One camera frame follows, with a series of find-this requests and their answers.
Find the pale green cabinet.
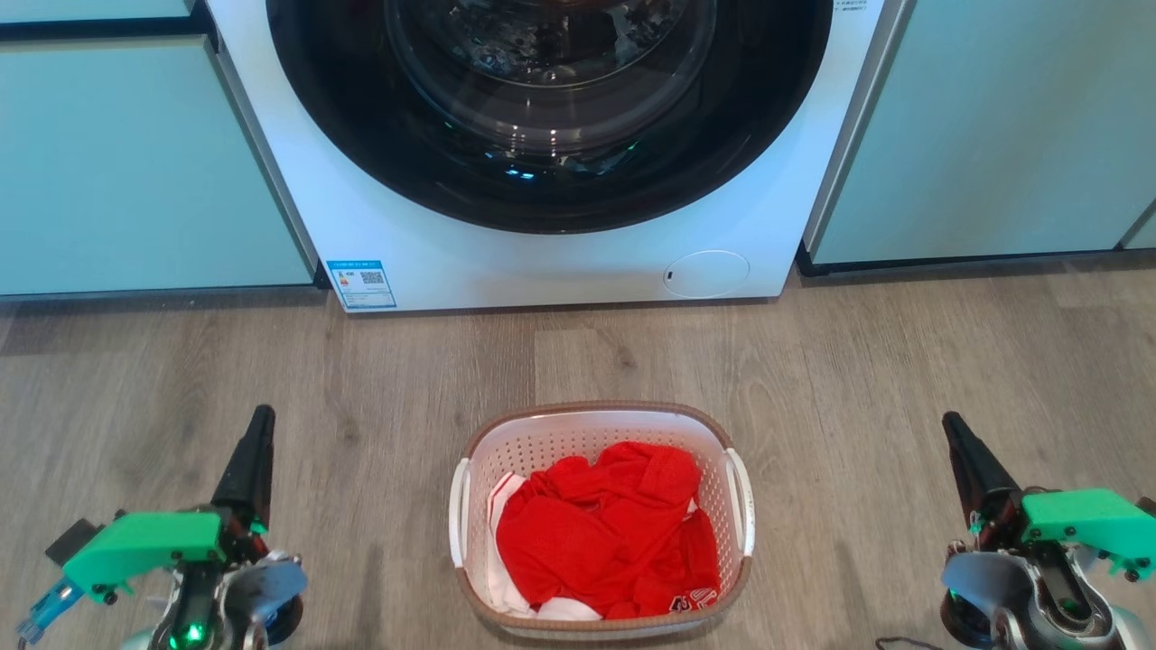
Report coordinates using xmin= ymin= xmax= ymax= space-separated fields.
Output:
xmin=0 ymin=36 xmax=319 ymax=299
xmin=1120 ymin=203 xmax=1156 ymax=252
xmin=0 ymin=0 xmax=196 ymax=24
xmin=802 ymin=0 xmax=1156 ymax=269

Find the red mesh garment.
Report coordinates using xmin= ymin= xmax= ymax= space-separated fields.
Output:
xmin=495 ymin=441 xmax=723 ymax=620

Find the round white filter cover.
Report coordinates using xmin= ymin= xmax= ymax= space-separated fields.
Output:
xmin=663 ymin=250 xmax=751 ymax=300

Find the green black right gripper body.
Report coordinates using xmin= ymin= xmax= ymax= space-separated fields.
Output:
xmin=968 ymin=487 xmax=1156 ymax=580

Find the white front-load washing machine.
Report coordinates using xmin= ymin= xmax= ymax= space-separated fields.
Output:
xmin=206 ymin=0 xmax=907 ymax=314

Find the white perforated laundry basket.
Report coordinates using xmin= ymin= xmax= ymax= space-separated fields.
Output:
xmin=448 ymin=401 xmax=756 ymax=642

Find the blue cable connector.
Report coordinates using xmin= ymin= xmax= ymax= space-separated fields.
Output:
xmin=15 ymin=578 xmax=84 ymax=645

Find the blue white energy label sticker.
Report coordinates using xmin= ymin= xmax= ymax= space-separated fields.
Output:
xmin=326 ymin=260 xmax=397 ymax=311

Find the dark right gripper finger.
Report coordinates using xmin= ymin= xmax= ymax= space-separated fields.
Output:
xmin=942 ymin=412 xmax=1026 ymax=529

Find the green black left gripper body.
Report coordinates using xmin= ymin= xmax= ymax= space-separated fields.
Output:
xmin=45 ymin=506 xmax=272 ymax=604

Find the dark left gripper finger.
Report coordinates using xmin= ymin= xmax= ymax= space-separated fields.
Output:
xmin=212 ymin=404 xmax=276 ymax=534

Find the black round washer door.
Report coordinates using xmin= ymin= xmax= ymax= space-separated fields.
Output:
xmin=266 ymin=0 xmax=834 ymax=235

